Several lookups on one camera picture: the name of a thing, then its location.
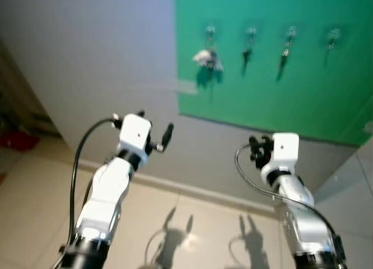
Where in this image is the clear adhesive metal hook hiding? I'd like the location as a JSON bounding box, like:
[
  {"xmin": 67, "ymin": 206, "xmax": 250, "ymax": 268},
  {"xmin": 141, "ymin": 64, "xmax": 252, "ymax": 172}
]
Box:
[
  {"xmin": 326, "ymin": 27, "xmax": 342, "ymax": 48},
  {"xmin": 204, "ymin": 25, "xmax": 217, "ymax": 42},
  {"xmin": 284, "ymin": 26, "xmax": 298, "ymax": 43},
  {"xmin": 245, "ymin": 26, "xmax": 258, "ymax": 43}
]

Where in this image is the brown wooden furniture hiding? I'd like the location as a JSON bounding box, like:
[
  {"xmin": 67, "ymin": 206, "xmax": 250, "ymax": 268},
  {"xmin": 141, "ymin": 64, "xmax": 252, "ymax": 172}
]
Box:
[{"xmin": 0, "ymin": 41, "xmax": 62, "ymax": 138}]

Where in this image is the red object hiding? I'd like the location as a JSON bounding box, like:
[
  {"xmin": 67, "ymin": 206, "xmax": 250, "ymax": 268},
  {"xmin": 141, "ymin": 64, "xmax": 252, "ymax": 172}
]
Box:
[{"xmin": 0, "ymin": 131, "xmax": 39, "ymax": 152}]

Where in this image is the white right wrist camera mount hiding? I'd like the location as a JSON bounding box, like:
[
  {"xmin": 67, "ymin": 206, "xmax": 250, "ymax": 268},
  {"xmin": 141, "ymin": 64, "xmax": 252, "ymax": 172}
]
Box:
[{"xmin": 268, "ymin": 132, "xmax": 300, "ymax": 172}]

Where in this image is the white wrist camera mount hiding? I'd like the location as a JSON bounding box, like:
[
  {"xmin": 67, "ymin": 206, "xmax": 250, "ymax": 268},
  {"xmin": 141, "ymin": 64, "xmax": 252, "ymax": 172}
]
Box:
[
  {"xmin": 119, "ymin": 114, "xmax": 153, "ymax": 155},
  {"xmin": 268, "ymin": 132, "xmax": 300, "ymax": 172}
]

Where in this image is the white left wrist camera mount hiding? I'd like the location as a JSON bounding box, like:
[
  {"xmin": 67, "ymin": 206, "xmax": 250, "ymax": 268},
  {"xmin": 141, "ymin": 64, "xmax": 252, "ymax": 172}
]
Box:
[{"xmin": 119, "ymin": 114, "xmax": 153, "ymax": 155}]

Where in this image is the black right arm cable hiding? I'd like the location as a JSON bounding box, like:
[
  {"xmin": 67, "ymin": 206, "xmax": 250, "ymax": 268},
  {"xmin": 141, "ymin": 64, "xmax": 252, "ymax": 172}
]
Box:
[{"xmin": 235, "ymin": 143, "xmax": 340, "ymax": 246}]

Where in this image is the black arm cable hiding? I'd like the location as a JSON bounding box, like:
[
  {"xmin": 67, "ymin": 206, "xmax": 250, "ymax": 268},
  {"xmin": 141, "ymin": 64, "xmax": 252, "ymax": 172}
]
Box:
[
  {"xmin": 235, "ymin": 143, "xmax": 340, "ymax": 246},
  {"xmin": 54, "ymin": 116, "xmax": 122, "ymax": 269}
]

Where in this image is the green wall board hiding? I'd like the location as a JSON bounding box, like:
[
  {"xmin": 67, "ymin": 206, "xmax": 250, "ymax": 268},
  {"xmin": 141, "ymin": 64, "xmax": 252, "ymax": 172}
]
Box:
[{"xmin": 175, "ymin": 0, "xmax": 373, "ymax": 147}]

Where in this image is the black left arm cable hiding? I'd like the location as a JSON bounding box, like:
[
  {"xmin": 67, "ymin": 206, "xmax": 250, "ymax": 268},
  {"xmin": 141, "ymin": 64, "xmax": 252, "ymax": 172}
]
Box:
[{"xmin": 54, "ymin": 116, "xmax": 122, "ymax": 269}]

